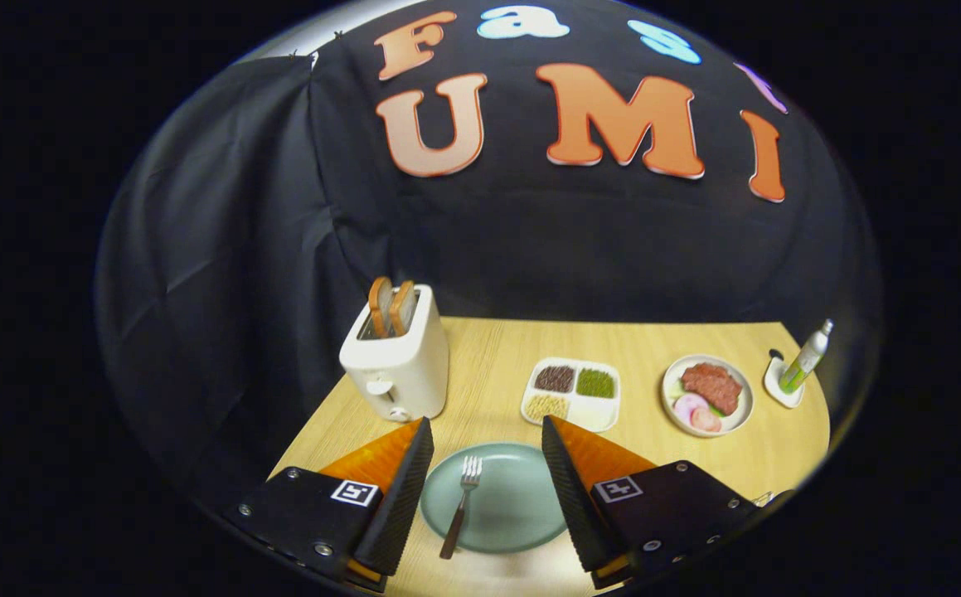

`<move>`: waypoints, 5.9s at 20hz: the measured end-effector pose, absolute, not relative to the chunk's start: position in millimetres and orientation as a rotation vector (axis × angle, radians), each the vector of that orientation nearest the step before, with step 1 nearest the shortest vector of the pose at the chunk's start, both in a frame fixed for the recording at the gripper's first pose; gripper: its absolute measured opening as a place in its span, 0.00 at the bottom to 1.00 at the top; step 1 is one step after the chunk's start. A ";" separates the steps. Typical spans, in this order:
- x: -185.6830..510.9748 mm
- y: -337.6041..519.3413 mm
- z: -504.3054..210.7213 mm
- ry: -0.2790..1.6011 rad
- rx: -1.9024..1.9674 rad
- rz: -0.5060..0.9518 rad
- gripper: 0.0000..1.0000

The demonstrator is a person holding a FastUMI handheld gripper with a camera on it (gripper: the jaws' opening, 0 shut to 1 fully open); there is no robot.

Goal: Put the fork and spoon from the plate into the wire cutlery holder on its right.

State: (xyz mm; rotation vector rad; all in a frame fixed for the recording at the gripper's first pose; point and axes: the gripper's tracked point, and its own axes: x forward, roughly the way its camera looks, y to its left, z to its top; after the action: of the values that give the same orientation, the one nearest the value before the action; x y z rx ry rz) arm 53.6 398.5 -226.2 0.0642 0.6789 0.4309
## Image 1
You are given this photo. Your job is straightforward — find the white toaster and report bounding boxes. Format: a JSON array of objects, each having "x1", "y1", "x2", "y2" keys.
[{"x1": 339, "y1": 284, "x2": 451, "y2": 424}]

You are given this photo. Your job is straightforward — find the white rice portion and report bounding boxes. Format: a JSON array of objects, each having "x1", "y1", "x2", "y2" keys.
[{"x1": 570, "y1": 396, "x2": 616, "y2": 430}]

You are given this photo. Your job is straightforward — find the wooden-handled metal fork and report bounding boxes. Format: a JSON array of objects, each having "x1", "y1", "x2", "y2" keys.
[{"x1": 439, "y1": 455, "x2": 483, "y2": 561}]

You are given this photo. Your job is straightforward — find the brown meat steak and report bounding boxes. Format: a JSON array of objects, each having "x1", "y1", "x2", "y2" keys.
[{"x1": 681, "y1": 362, "x2": 744, "y2": 415}]

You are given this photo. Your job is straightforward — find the teal round plate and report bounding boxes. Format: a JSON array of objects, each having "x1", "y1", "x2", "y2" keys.
[{"x1": 420, "y1": 442, "x2": 568, "y2": 555}]

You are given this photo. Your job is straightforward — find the yellow soybeans portion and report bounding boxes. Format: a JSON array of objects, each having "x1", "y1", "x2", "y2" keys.
[{"x1": 525, "y1": 394, "x2": 570, "y2": 421}]

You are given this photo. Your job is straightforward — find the white divided dish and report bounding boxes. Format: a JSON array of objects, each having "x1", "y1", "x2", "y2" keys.
[{"x1": 520, "y1": 357, "x2": 621, "y2": 434}]

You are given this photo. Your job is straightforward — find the white coaster dish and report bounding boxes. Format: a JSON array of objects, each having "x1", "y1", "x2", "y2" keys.
[{"x1": 764, "y1": 349, "x2": 806, "y2": 409}]

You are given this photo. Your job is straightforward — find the green mung beans portion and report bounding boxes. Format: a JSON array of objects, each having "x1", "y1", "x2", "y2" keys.
[{"x1": 576, "y1": 369, "x2": 616, "y2": 399}]

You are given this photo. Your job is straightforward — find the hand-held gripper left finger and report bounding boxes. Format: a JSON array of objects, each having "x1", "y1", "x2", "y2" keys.
[{"x1": 223, "y1": 417, "x2": 435, "y2": 594}]

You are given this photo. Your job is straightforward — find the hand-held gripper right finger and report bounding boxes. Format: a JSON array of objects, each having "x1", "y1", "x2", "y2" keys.
[{"x1": 541, "y1": 415, "x2": 767, "y2": 591}]

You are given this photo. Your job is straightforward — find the white round plate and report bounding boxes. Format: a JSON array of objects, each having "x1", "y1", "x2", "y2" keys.
[{"x1": 661, "y1": 354, "x2": 755, "y2": 438}]

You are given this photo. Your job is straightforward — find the toasted bread slice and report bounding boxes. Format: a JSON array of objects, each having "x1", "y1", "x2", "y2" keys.
[
  {"x1": 368, "y1": 276, "x2": 394, "y2": 338},
  {"x1": 389, "y1": 280, "x2": 417, "y2": 337}
]

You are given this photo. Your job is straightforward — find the green and silver bottle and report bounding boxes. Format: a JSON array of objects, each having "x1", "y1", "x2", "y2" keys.
[{"x1": 779, "y1": 319, "x2": 834, "y2": 395}]

